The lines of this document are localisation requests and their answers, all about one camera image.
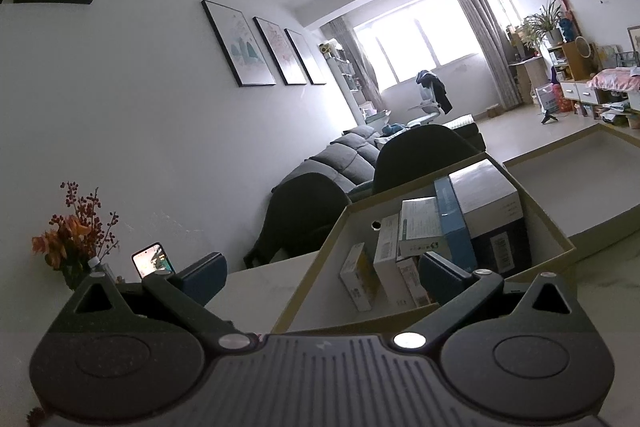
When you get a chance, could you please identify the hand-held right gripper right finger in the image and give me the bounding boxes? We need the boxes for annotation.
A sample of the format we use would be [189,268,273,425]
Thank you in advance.
[389,251,591,353]

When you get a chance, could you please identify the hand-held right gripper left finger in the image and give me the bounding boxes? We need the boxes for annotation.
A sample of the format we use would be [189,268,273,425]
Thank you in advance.
[55,251,256,354]

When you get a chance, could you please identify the blue white box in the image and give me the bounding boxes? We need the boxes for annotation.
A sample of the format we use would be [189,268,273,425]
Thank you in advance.
[433,176,479,276]

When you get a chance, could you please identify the brown cardboard box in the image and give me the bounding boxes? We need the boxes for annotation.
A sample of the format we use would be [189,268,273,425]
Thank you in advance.
[271,151,577,339]

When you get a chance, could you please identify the brown cardboard box lid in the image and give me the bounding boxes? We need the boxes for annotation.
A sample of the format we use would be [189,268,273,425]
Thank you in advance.
[501,125,640,254]

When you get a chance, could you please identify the white marble desktop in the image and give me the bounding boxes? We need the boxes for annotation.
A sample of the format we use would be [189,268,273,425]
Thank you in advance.
[220,234,640,413]

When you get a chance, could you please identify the tall white box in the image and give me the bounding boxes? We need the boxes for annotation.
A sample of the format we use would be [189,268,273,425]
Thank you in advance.
[371,213,420,309]

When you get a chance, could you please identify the green white flat box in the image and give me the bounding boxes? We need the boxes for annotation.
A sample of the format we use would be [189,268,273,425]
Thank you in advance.
[396,196,449,261]

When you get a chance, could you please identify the black smartphone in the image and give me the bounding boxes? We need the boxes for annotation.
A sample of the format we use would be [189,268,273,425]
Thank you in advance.
[131,242,177,281]

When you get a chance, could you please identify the small yellow white box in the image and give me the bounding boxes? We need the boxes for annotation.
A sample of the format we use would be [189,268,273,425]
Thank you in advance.
[339,242,384,313]

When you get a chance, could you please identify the large white box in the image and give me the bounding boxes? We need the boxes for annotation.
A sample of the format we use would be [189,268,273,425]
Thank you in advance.
[446,158,533,281]

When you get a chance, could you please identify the clear plastic bottle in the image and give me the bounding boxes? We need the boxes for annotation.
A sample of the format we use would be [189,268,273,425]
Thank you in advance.
[87,256,117,284]

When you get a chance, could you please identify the black dining chair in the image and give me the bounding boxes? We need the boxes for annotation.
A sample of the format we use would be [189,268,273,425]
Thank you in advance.
[371,124,488,196]
[243,172,354,270]

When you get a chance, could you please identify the orange flowers red berries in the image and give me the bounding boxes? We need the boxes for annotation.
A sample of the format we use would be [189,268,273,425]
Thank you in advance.
[31,180,122,291]

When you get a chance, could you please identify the grey sofa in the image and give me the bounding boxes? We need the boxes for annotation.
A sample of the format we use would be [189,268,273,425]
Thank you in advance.
[271,117,486,204]

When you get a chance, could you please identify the white office chair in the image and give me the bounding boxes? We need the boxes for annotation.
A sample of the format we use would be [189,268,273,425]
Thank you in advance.
[406,87,443,128]

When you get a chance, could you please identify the dark jacket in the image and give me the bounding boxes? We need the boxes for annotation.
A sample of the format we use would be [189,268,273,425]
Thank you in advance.
[414,70,454,114]

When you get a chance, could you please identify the white bookshelf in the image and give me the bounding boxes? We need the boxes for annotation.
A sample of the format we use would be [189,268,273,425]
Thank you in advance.
[319,43,374,128]

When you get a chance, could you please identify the wooden desk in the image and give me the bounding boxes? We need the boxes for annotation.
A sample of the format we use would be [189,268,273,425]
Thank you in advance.
[506,56,547,106]

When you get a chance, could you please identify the grey curtain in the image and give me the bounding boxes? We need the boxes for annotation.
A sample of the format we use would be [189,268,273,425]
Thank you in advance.
[319,17,387,111]
[441,0,522,111]

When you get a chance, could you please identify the white low cabinet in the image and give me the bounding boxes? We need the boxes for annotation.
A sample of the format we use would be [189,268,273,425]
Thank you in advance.
[559,79,640,115]

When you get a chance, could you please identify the framed blue mountain picture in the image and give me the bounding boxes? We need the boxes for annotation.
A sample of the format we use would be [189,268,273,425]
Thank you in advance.
[201,0,277,88]

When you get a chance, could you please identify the bright window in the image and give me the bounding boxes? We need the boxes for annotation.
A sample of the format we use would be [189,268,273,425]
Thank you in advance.
[351,0,494,91]

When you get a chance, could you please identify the framed pink picture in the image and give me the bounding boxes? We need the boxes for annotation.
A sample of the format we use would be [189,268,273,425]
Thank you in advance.
[252,16,309,86]

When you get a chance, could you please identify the framed pale picture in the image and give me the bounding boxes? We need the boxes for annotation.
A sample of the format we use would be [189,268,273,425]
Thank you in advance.
[283,28,328,86]

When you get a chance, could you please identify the wooden cabinet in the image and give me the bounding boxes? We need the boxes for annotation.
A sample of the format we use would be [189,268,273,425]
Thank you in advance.
[546,41,597,84]

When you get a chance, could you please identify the pink cloth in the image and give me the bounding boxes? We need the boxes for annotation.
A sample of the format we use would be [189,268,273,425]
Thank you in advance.
[586,67,640,94]

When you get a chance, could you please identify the potted green plant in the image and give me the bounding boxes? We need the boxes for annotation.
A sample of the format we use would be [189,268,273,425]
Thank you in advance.
[519,0,567,48]

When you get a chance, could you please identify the blue toy figure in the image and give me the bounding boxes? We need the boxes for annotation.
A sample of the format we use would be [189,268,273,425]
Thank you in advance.
[558,16,579,44]

